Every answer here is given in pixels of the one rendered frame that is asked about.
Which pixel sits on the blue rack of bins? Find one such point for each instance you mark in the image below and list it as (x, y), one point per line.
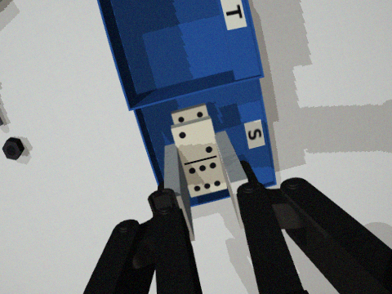
(167, 49)

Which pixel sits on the black hex nut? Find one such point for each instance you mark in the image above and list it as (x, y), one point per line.
(13, 148)

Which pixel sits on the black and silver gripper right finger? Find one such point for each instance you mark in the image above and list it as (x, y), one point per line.
(349, 256)

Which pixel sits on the beige domino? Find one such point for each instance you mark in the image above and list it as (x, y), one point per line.
(196, 144)
(189, 113)

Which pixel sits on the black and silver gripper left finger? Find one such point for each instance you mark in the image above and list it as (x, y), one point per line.
(162, 238)

